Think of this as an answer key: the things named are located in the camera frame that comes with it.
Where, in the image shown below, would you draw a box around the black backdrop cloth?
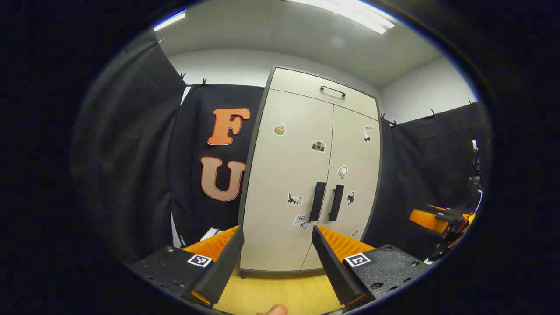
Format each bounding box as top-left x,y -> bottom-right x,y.
72,33 -> 493,263

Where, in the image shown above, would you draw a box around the black door handle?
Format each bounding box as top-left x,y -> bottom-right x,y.
309,182 -> 326,221
328,185 -> 344,222

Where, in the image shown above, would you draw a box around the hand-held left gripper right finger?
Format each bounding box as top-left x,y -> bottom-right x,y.
311,225 -> 434,308

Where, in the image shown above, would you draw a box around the ceiling light panel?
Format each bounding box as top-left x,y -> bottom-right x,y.
284,0 -> 396,35

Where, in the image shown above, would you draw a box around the beige shoe cabinet door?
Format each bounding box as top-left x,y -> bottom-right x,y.
240,90 -> 334,272
300,105 -> 381,271

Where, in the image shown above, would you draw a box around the ceiling light strip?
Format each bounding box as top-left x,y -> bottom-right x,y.
154,11 -> 186,31

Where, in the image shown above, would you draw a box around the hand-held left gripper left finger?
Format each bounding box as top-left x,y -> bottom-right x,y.
125,225 -> 245,309

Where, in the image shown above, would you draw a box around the beige double-door shoe cabinet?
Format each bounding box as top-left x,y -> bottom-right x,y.
238,66 -> 384,278

